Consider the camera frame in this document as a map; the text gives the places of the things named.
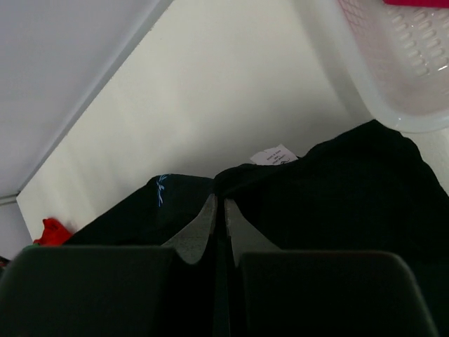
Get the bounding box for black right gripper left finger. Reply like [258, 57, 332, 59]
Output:
[1, 196, 215, 336]

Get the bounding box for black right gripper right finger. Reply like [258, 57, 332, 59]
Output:
[224, 200, 438, 336]

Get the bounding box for black t shirt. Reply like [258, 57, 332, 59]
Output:
[69, 121, 448, 336]

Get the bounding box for red t shirt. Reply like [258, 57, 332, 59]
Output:
[33, 218, 72, 246]

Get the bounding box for green t shirt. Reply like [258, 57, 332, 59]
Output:
[22, 244, 39, 251]

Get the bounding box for white plastic basket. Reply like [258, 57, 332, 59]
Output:
[297, 1, 448, 133]

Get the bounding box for pink t shirt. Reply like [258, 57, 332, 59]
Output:
[383, 0, 449, 8]

